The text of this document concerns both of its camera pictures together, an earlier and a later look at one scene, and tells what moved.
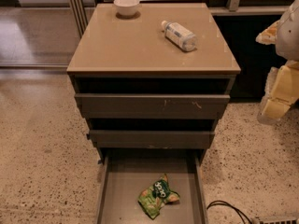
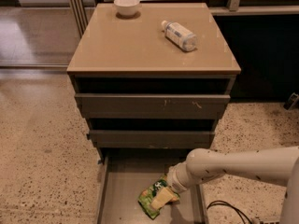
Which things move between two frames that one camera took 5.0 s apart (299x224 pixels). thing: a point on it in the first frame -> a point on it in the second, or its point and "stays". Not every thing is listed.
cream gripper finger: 273,109 -> 163,197
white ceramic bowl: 126,6 stays
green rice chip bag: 154,197 stays
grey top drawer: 153,105 stays
